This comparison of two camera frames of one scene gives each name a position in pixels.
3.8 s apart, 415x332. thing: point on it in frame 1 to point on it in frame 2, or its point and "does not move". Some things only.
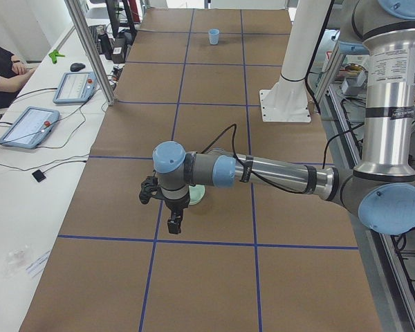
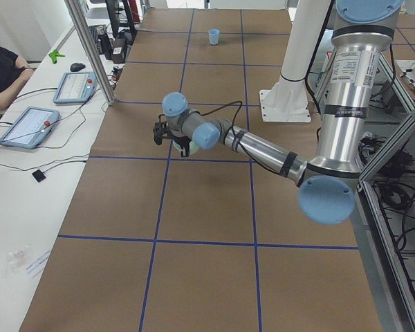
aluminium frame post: [80, 21] does not move
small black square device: [39, 176] does not move
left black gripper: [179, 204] to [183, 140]
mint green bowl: [196, 193] to [194, 149]
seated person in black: [5, 77] does not move
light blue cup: [214, 36] does not move
